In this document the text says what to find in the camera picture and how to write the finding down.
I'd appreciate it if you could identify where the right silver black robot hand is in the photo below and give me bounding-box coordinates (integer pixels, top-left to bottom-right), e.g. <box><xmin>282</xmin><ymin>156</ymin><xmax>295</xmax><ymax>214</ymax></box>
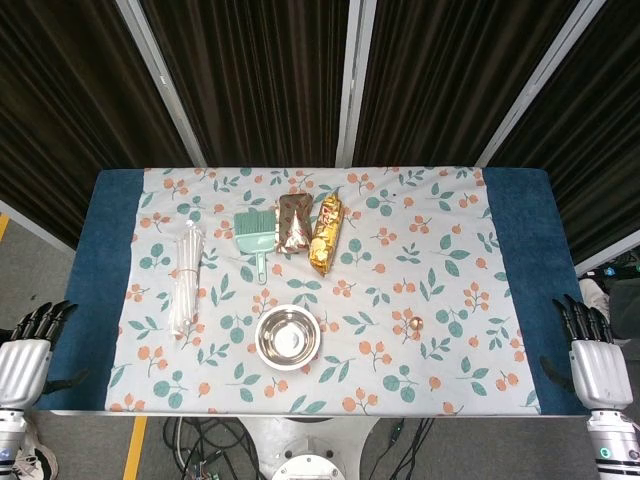
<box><xmin>539</xmin><ymin>293</ymin><xmax>635</xmax><ymax>412</ymax></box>

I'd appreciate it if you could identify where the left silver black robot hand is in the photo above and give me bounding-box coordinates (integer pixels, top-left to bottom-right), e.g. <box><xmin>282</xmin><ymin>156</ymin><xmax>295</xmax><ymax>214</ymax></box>
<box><xmin>0</xmin><ymin>300</ymin><xmax>90</xmax><ymax>411</ymax></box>

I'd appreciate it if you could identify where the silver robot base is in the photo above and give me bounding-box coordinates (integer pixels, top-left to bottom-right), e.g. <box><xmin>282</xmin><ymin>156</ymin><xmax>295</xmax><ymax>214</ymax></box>
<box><xmin>238</xmin><ymin>415</ymin><xmax>382</xmax><ymax>480</ymax></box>

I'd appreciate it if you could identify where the plain white sneaker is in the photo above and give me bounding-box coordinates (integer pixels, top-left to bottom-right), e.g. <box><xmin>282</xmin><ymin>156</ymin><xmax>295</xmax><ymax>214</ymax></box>
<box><xmin>578</xmin><ymin>277</ymin><xmax>613</xmax><ymax>315</ymax></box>

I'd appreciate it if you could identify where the white black sneaker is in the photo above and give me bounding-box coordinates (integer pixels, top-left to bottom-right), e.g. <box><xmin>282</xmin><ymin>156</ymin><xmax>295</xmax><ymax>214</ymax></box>
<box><xmin>8</xmin><ymin>433</ymin><xmax>60</xmax><ymax>480</ymax></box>

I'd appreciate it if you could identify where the black equipment with lights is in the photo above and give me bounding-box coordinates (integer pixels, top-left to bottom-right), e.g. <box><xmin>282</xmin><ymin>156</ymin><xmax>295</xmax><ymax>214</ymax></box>
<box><xmin>582</xmin><ymin>252</ymin><xmax>640</xmax><ymax>287</ymax></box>

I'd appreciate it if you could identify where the blue table cover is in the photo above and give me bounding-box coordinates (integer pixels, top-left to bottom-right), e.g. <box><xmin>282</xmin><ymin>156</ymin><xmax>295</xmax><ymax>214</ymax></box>
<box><xmin>37</xmin><ymin>167</ymin><xmax>589</xmax><ymax>417</ymax></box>

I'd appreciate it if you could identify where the bundle of white straws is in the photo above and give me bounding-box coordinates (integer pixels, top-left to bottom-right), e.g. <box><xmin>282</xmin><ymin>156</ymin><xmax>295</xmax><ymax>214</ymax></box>
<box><xmin>168</xmin><ymin>218</ymin><xmax>208</xmax><ymax>342</ymax></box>

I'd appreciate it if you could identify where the dark pleated curtain panel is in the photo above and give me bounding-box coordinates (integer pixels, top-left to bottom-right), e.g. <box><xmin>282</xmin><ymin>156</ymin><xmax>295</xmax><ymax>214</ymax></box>
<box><xmin>141</xmin><ymin>0</ymin><xmax>351</xmax><ymax>168</ymax></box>
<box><xmin>0</xmin><ymin>0</ymin><xmax>197</xmax><ymax>249</ymax></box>
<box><xmin>492</xmin><ymin>0</ymin><xmax>640</xmax><ymax>266</ymax></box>
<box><xmin>351</xmin><ymin>0</ymin><xmax>582</xmax><ymax>168</ymax></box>

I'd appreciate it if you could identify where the floral print tablecloth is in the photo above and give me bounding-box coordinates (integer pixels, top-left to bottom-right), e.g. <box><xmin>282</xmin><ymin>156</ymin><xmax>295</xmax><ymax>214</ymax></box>
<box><xmin>104</xmin><ymin>167</ymin><xmax>544</xmax><ymax>417</ymax></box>

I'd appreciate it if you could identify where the stainless steel bowl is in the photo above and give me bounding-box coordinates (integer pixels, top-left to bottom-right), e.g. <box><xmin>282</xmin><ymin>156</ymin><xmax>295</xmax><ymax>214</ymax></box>
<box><xmin>254</xmin><ymin>303</ymin><xmax>324</xmax><ymax>372</ymax></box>

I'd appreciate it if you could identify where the green dustpan brush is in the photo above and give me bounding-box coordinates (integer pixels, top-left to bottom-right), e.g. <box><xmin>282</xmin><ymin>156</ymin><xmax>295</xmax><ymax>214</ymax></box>
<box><xmin>233</xmin><ymin>209</ymin><xmax>278</xmax><ymax>287</ymax></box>

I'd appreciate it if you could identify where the golden foil snack packet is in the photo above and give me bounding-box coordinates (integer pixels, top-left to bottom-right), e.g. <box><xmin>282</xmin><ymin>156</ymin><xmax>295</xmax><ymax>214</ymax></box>
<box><xmin>308</xmin><ymin>188</ymin><xmax>347</xmax><ymax>278</ymax></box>

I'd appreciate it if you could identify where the brown foil snack packet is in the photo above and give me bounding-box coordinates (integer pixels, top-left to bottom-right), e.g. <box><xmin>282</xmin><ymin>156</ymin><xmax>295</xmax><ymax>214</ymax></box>
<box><xmin>275</xmin><ymin>192</ymin><xmax>316</xmax><ymax>257</ymax></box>

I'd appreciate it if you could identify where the aluminium frame post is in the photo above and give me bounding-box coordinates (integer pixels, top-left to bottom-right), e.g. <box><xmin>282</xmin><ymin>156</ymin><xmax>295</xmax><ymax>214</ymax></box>
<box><xmin>574</xmin><ymin>243</ymin><xmax>640</xmax><ymax>276</ymax></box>
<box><xmin>0</xmin><ymin>198</ymin><xmax>77</xmax><ymax>257</ymax></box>
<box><xmin>477</xmin><ymin>0</ymin><xmax>610</xmax><ymax>167</ymax></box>
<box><xmin>115</xmin><ymin>0</ymin><xmax>207</xmax><ymax>168</ymax></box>
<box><xmin>334</xmin><ymin>0</ymin><xmax>377</xmax><ymax>168</ymax></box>

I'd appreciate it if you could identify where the black floor cable bundle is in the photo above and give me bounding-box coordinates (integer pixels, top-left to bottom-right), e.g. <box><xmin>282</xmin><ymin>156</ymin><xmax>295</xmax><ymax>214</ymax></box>
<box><xmin>162</xmin><ymin>416</ymin><xmax>269</xmax><ymax>480</ymax></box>
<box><xmin>368</xmin><ymin>416</ymin><xmax>439</xmax><ymax>480</ymax></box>

